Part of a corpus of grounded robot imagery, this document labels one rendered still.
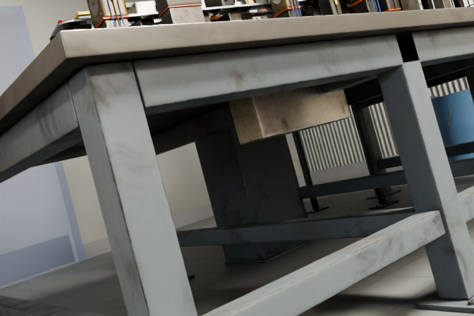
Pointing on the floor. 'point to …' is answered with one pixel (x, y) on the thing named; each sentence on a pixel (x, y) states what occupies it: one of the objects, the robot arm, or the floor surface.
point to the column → (250, 190)
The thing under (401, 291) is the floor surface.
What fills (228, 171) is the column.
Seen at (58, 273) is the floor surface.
